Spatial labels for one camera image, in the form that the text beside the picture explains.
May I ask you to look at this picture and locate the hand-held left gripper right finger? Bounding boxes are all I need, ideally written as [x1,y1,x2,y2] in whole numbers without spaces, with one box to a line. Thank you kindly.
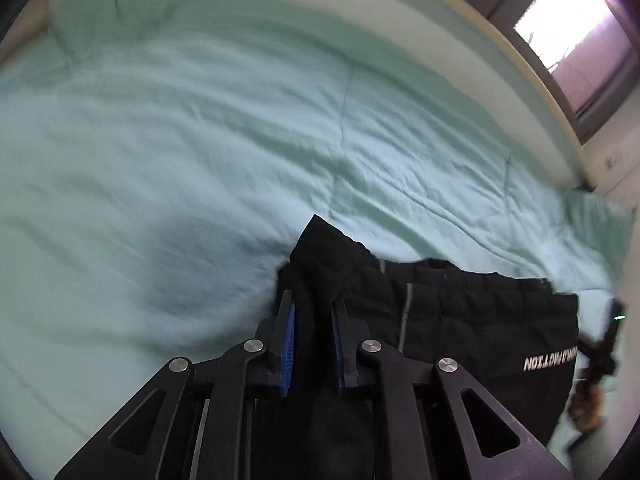
[330,295,576,480]

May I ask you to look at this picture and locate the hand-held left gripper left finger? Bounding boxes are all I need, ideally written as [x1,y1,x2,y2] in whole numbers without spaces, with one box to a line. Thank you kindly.
[52,290,298,480]

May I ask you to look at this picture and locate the mint green pillow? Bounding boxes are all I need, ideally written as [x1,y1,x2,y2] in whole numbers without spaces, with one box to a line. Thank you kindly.
[560,190,633,271]

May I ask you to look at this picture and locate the black hooded jacket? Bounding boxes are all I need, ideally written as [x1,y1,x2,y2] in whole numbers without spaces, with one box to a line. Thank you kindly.
[255,214,580,480]

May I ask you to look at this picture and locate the cream window sill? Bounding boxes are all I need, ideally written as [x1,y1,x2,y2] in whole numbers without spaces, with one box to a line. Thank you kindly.
[300,0,601,191]

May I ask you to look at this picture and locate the grey framed window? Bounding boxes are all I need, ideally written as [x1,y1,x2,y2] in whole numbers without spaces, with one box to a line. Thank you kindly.
[425,0,640,143]

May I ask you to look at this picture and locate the mint green quilted blanket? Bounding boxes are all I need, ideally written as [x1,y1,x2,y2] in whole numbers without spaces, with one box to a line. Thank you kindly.
[0,0,626,480]

